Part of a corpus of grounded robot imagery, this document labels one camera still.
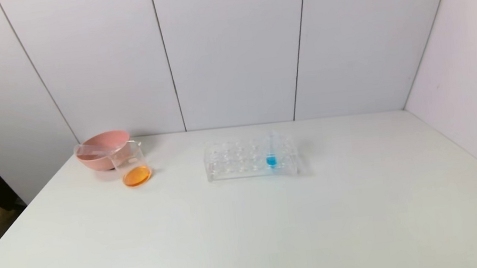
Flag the test tube with yellow pigment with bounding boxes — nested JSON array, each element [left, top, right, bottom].
[[74, 140, 114, 159]]

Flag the clear acrylic test tube rack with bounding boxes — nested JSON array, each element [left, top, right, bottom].
[[202, 132, 302, 184]]

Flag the test tube with blue pigment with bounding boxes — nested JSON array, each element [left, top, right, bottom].
[[263, 129, 281, 169]]

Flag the clear glass beaker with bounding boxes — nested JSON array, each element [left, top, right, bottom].
[[108, 138, 153, 190]]

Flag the pink plastic bowl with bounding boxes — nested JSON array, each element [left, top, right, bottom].
[[74, 129, 134, 173]]

